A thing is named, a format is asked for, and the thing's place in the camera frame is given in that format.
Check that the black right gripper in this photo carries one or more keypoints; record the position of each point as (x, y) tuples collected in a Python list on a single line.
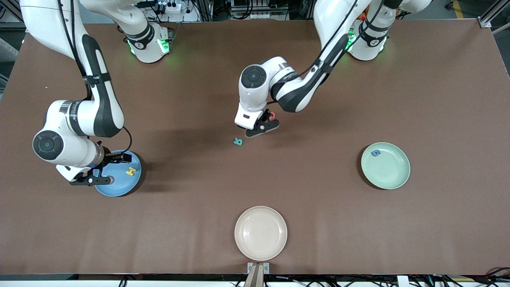
[(109, 158)]

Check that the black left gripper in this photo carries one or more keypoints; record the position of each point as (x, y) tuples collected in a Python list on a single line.
[(266, 115)]

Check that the yellow foam letter H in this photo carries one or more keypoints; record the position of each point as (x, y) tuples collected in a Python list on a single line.
[(130, 172)]

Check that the blue foam letter g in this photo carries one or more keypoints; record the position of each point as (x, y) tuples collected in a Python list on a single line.
[(376, 152)]

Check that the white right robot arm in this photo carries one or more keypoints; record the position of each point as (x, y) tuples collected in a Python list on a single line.
[(59, 119)]

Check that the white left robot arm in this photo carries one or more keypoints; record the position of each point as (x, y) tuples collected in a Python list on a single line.
[(249, 103)]

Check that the blue plate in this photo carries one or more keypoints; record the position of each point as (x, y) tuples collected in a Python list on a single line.
[(123, 185)]

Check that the beige plate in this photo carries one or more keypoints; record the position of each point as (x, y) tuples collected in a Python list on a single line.
[(260, 233)]

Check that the green plate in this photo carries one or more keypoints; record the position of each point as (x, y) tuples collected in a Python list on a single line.
[(388, 169)]

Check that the teal foam letter R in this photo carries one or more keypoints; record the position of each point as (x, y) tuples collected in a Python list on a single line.
[(238, 141)]

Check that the white power strip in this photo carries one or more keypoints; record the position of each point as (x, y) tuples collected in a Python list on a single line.
[(172, 7)]

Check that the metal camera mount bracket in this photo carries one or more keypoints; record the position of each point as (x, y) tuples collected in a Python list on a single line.
[(258, 275)]

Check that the aluminium frame post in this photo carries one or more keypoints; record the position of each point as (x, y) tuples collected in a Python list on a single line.
[(485, 22)]

